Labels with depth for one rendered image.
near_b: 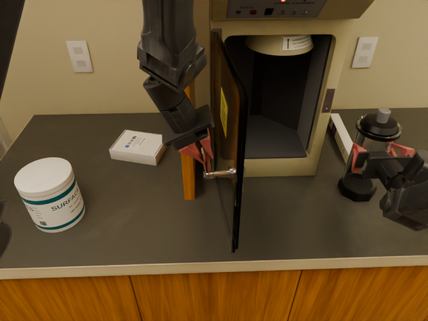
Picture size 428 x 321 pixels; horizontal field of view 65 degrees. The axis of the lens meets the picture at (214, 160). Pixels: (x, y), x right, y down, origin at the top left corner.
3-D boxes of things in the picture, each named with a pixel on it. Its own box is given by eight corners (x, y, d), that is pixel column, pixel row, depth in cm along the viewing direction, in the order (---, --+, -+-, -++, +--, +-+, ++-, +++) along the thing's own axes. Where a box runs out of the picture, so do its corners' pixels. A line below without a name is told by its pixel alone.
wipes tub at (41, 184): (44, 198, 95) (26, 156, 86) (91, 197, 96) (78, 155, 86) (27, 234, 85) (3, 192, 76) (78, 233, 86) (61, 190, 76)
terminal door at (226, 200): (216, 169, 98) (216, 28, 73) (234, 256, 74) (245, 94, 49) (213, 169, 98) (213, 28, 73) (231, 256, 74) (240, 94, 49)
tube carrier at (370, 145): (332, 175, 101) (350, 114, 88) (367, 174, 102) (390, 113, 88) (344, 200, 93) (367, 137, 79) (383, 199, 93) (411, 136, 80)
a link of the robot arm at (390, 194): (379, 212, 69) (420, 231, 68) (411, 171, 62) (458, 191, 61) (379, 181, 79) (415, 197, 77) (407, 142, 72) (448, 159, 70)
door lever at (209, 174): (224, 151, 72) (224, 142, 70) (232, 181, 64) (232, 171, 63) (199, 154, 71) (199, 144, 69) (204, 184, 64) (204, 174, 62)
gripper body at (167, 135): (166, 131, 67) (146, 102, 63) (211, 110, 66) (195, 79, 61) (167, 151, 62) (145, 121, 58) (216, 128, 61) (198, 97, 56)
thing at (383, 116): (352, 123, 89) (358, 100, 84) (386, 122, 89) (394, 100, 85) (366, 143, 81) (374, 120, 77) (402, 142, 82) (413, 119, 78)
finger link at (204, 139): (190, 156, 72) (168, 123, 66) (220, 142, 71) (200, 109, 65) (192, 177, 67) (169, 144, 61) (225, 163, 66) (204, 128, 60)
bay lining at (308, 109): (218, 114, 117) (218, 6, 94) (291, 113, 117) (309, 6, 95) (221, 158, 97) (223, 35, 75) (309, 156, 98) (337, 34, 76)
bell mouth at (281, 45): (241, 32, 93) (242, 11, 90) (304, 31, 94) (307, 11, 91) (248, 57, 80) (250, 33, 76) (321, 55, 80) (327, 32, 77)
